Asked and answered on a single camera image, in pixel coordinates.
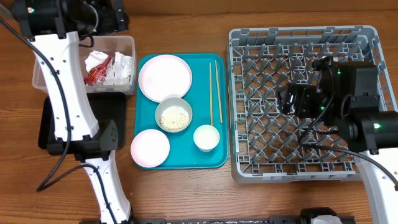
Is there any grey bowl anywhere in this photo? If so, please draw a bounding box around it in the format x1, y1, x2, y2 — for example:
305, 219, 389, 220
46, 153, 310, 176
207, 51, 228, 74
155, 98, 193, 133

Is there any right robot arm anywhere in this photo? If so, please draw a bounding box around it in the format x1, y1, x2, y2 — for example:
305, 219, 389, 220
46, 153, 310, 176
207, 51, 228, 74
275, 57, 397, 223

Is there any grey dishwasher rack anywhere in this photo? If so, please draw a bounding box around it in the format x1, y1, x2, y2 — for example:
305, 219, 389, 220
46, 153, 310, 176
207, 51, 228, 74
228, 26, 397, 184

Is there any small white plate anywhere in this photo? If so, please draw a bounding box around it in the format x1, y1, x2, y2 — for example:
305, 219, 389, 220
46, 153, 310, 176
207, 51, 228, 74
131, 129, 170, 168

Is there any uncooked rice pile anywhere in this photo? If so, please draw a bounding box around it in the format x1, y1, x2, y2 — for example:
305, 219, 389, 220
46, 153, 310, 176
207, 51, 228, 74
160, 106, 190, 133

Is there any red snack wrapper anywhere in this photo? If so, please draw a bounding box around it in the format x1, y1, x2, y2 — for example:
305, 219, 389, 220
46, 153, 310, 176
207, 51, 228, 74
83, 57, 112, 86

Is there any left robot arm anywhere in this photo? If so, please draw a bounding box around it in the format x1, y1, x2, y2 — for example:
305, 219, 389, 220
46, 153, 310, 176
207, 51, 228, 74
12, 0, 133, 223

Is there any teal serving tray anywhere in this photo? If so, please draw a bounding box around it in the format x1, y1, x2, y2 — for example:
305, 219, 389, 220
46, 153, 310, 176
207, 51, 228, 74
133, 53, 229, 170

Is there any black rectangular tray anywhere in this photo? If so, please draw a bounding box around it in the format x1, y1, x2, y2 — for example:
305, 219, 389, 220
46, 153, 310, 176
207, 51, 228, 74
38, 92, 127, 149

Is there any clear plastic waste bin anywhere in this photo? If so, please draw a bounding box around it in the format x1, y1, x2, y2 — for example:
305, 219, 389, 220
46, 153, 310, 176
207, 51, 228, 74
32, 35, 138, 96

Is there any white napkin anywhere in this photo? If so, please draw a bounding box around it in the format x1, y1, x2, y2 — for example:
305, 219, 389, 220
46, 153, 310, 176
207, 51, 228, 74
85, 51, 134, 86

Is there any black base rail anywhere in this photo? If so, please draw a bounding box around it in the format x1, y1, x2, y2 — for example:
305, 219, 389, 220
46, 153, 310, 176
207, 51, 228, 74
79, 207, 356, 224

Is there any large white plate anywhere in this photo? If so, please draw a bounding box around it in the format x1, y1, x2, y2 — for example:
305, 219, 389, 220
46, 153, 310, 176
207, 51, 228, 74
138, 54, 193, 103

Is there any white cup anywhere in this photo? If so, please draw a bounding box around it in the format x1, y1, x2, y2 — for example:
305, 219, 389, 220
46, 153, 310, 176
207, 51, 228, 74
193, 124, 220, 152

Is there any cardboard backdrop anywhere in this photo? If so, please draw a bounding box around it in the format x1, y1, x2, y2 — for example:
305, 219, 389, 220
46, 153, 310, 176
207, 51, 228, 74
123, 0, 397, 16

